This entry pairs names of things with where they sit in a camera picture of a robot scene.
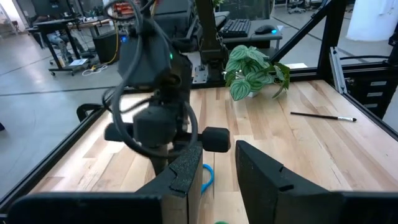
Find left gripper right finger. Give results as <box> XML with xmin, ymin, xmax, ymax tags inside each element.
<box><xmin>235</xmin><ymin>139</ymin><xmax>398</xmax><ymax>224</ymax></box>

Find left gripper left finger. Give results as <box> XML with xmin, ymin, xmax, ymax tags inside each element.
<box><xmin>7</xmin><ymin>141</ymin><xmax>205</xmax><ymax>224</ymax></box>

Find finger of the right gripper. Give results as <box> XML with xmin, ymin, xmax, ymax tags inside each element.
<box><xmin>149</xmin><ymin>145</ymin><xmax>170</xmax><ymax>175</ymax></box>

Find blue scissors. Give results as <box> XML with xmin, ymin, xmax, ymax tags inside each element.
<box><xmin>200</xmin><ymin>164</ymin><xmax>215</xmax><ymax>194</ymax></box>

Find dark brush long silver ferrule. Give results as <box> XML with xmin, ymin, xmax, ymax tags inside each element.
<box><xmin>290</xmin><ymin>111</ymin><xmax>358</xmax><ymax>123</ymax></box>

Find green striped potted plant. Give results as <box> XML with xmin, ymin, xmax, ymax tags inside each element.
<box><xmin>223</xmin><ymin>44</ymin><xmax>292</xmax><ymax>102</ymax></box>

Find black keyboard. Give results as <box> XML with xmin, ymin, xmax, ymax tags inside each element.
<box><xmin>218</xmin><ymin>18</ymin><xmax>252</xmax><ymax>39</ymax></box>

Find person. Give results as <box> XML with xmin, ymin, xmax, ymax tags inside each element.
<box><xmin>46</xmin><ymin>29</ymin><xmax>86</xmax><ymax>63</ymax></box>

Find black drawer unit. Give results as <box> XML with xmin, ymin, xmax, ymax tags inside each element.
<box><xmin>343</xmin><ymin>60</ymin><xmax>398</xmax><ymax>121</ymax></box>

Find silver aluminium extrusion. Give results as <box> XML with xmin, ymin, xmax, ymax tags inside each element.
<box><xmin>328</xmin><ymin>46</ymin><xmax>348</xmax><ymax>95</ymax></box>

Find grey desk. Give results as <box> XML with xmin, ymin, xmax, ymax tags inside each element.
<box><xmin>214</xmin><ymin>11</ymin><xmax>284</xmax><ymax>52</ymax></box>

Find black desk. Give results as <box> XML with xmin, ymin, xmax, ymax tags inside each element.
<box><xmin>26</xmin><ymin>17</ymin><xmax>111</xmax><ymax>77</ymax></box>

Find black computer mouse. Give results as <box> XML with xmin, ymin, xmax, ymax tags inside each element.
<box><xmin>254</xmin><ymin>24</ymin><xmax>277</xmax><ymax>35</ymax></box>

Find white fabric cover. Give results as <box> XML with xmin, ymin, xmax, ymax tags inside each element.
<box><xmin>346</xmin><ymin>0</ymin><xmax>398</xmax><ymax>42</ymax></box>

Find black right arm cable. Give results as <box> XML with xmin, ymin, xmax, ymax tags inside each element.
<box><xmin>101</xmin><ymin>0</ymin><xmax>200</xmax><ymax>158</ymax></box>

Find black frame clamp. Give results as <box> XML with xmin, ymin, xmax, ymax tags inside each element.
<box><xmin>76</xmin><ymin>103</ymin><xmax>104</xmax><ymax>123</ymax></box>

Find black aluminium rig frame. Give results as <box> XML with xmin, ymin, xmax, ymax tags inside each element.
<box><xmin>0</xmin><ymin>0</ymin><xmax>398</xmax><ymax>215</ymax></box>

